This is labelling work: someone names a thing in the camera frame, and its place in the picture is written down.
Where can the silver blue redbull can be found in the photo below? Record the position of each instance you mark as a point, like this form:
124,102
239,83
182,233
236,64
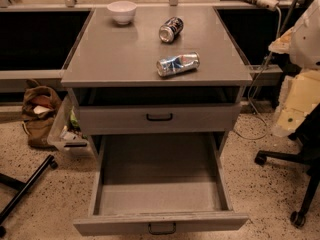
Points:
177,64

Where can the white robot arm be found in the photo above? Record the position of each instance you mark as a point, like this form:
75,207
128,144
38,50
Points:
299,95

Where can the grey drawer cabinet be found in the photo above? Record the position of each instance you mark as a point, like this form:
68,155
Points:
116,65

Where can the closed grey upper drawer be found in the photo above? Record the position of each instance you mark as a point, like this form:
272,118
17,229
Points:
103,120

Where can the open grey drawer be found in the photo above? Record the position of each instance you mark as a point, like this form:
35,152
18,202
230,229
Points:
159,184

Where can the dark soda can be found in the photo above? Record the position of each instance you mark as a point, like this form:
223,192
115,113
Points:
171,29

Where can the clear plastic bin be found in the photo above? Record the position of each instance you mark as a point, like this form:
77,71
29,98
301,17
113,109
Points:
64,137

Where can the white ceramic bowl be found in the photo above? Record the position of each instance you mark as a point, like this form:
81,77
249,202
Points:
122,12

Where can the brown paper bag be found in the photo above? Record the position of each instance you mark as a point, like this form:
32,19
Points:
40,106

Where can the black office chair right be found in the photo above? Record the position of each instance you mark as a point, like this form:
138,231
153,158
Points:
308,133

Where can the black chair base left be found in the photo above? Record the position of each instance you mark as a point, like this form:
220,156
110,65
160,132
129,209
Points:
21,188

